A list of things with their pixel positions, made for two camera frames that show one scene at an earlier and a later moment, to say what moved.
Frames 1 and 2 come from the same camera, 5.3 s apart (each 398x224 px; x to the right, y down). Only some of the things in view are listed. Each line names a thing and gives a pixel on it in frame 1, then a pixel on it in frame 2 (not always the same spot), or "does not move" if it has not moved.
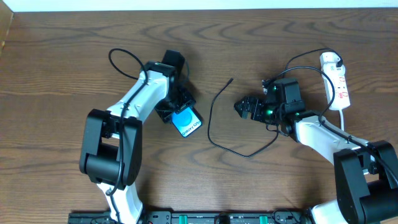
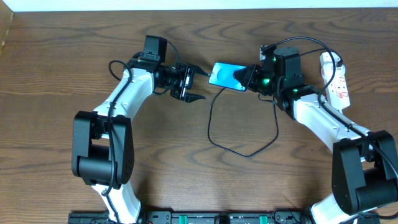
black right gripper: [253, 109] -> [255, 76]
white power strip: [341, 100] does not move
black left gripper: [175, 108] -> [186, 81]
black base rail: [197, 216] does not move
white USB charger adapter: [328, 61] does not move
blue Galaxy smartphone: [187, 121] -> [222, 74]
